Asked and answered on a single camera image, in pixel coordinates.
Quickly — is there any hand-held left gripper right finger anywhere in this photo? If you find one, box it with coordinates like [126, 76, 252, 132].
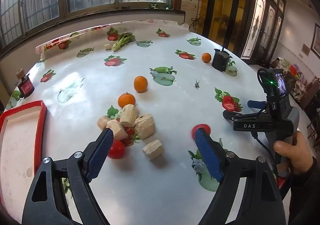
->
[194, 127, 287, 225]

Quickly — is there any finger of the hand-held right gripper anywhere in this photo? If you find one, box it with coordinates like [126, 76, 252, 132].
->
[247, 100, 269, 111]
[223, 110, 269, 122]

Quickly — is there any green leafy vegetable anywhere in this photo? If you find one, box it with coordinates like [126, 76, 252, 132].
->
[112, 32, 136, 52]

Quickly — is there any floral cushioned chair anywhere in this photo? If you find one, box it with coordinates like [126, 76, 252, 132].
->
[272, 57, 313, 102]

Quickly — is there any fruit print tablecloth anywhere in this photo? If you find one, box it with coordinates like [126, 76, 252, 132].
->
[4, 19, 284, 225]

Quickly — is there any wooden chair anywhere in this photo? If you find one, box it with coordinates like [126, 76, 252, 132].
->
[299, 77, 320, 122]

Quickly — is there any person's right forearm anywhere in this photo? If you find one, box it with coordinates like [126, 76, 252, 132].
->
[287, 156, 320, 225]

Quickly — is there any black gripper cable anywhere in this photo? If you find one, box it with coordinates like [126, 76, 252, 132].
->
[251, 131, 279, 173]

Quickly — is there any black cup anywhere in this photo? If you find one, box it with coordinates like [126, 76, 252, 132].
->
[211, 44, 231, 71]

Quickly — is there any person's right hand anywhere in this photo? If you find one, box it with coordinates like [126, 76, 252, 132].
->
[273, 131, 314, 176]

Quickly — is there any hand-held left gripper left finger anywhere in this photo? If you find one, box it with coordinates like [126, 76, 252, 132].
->
[22, 127, 115, 225]

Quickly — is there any red tomato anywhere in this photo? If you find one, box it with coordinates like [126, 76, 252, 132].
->
[191, 123, 211, 140]
[107, 139, 126, 160]

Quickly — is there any hanging wall cable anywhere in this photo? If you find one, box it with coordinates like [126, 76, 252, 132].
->
[191, 13, 203, 33]

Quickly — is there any dark jar with cork lid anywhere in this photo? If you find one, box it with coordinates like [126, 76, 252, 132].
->
[15, 69, 35, 98]

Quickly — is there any red rimmed tray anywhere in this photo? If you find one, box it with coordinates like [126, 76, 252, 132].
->
[0, 100, 47, 205]

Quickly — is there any yellow panelled door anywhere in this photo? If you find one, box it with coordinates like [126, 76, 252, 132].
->
[199, 0, 253, 53]

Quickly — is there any glass panelled door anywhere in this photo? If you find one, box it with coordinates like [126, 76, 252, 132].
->
[239, 0, 286, 65]

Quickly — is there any framed wall picture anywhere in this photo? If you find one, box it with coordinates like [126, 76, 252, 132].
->
[310, 23, 320, 59]

